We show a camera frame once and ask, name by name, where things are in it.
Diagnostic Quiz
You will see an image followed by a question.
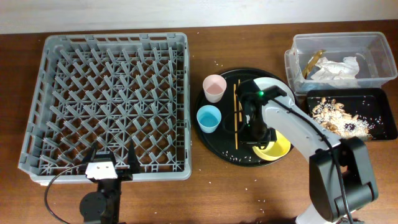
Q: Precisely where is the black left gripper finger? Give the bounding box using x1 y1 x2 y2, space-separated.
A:
81 142 98 165
127 140 140 174

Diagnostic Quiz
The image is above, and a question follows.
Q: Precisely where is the yellow plastic bowl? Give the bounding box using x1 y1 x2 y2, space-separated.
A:
252 131 292 161

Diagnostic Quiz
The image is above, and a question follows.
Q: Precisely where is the wooden chopstick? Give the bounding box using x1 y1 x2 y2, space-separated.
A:
238 79 243 122
233 84 238 150

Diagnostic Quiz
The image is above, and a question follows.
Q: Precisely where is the light blue plastic cup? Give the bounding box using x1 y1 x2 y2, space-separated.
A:
197 105 221 134

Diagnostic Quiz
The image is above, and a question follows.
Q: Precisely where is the pink plastic cup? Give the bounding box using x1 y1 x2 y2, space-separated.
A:
203 75 227 103

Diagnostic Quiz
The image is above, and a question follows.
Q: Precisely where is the white round plate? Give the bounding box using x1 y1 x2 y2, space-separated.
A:
254 77 296 103

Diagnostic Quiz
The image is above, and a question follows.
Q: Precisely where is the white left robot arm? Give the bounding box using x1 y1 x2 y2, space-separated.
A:
80 143 139 224

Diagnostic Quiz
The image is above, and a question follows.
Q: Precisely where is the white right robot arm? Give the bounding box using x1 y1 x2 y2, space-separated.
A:
195 77 378 223

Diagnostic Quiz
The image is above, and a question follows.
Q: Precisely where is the grey plastic dishwasher rack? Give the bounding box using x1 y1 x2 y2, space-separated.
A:
18 32 192 185

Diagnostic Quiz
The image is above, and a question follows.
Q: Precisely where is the round black tray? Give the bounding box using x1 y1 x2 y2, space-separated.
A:
195 68 280 167

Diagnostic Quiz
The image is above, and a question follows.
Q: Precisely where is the pile of food scraps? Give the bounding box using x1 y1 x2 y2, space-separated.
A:
310 97 373 141

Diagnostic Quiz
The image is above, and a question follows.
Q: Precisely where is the brown banana peel scrap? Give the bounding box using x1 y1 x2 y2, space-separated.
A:
302 49 326 79

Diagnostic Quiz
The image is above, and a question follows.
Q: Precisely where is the black rectangular food tray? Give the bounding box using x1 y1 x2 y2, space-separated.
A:
305 88 397 141

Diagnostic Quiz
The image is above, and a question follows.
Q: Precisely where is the crumpled white paper napkin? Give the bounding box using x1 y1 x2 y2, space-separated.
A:
310 57 359 80

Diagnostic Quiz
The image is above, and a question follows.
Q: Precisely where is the clear plastic bin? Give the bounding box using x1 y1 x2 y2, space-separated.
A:
284 32 397 95

